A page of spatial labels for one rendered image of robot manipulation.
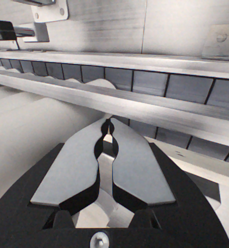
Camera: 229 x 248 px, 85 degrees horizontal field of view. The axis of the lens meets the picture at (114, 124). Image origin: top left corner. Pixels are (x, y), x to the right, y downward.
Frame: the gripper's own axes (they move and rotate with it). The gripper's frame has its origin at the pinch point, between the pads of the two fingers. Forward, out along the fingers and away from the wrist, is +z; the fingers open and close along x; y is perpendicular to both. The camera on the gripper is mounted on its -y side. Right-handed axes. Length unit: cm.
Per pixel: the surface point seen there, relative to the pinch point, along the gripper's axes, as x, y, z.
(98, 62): -1.4, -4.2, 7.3
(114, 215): 0.9, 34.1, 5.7
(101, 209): -2.3, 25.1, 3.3
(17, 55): -17.4, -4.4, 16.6
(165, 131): 6.9, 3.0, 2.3
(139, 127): 4.0, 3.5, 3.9
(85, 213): -5.5, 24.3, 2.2
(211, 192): 14.4, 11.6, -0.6
